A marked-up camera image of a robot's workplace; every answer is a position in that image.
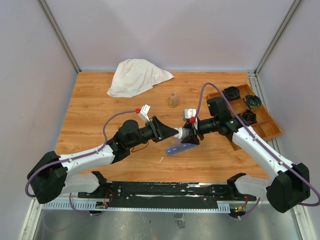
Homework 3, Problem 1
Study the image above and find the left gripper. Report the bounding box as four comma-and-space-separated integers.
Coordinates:
128, 115, 179, 149

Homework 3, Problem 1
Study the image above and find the white cap pill bottle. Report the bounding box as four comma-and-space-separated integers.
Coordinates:
173, 127, 192, 140

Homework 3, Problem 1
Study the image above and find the blue weekly pill organizer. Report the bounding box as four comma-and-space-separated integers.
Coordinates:
165, 143, 198, 157

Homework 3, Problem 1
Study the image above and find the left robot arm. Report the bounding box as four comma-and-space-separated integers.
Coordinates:
25, 116, 179, 204

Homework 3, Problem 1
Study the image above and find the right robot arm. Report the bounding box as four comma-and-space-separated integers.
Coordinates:
176, 97, 311, 213

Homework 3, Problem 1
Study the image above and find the clear glass pill bottle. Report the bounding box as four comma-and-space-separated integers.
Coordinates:
168, 92, 179, 108

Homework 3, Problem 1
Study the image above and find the black cup far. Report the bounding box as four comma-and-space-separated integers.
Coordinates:
222, 86, 240, 102

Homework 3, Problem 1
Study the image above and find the white cloth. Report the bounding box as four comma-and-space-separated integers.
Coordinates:
107, 58, 175, 98

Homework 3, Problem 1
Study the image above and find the green black cup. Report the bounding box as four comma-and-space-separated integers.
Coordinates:
243, 94, 263, 110

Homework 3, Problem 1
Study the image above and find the wooden compartment tray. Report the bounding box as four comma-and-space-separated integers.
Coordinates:
198, 84, 282, 151

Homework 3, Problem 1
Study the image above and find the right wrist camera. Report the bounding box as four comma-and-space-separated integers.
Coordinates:
183, 108, 197, 122

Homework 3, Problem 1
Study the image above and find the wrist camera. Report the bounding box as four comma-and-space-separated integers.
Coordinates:
183, 108, 197, 122
138, 104, 151, 124

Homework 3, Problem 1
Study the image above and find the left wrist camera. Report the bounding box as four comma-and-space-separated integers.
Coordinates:
138, 104, 151, 124

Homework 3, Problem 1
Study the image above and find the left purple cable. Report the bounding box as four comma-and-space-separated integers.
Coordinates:
24, 107, 141, 198

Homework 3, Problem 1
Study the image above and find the purple cable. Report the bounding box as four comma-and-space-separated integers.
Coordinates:
189, 82, 320, 207
24, 107, 141, 198

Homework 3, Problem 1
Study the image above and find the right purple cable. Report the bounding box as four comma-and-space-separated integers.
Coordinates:
189, 82, 320, 207

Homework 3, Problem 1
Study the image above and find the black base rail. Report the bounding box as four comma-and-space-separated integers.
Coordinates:
42, 178, 261, 215

